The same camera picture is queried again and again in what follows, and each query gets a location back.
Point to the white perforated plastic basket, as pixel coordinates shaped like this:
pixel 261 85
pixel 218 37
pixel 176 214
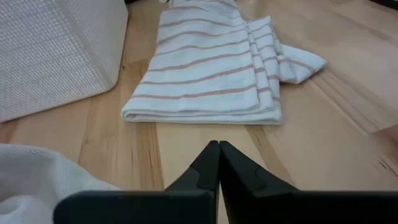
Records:
pixel 46 46

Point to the white pink-striped towel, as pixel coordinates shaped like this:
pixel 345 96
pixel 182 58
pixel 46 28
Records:
pixel 202 68

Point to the crumpled white towel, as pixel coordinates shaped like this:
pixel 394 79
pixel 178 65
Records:
pixel 25 174

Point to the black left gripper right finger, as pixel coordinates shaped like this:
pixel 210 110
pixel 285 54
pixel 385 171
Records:
pixel 242 177

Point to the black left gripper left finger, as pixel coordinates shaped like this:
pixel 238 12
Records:
pixel 205 174

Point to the black aluminium table frame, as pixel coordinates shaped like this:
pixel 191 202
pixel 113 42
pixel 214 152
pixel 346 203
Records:
pixel 388 2

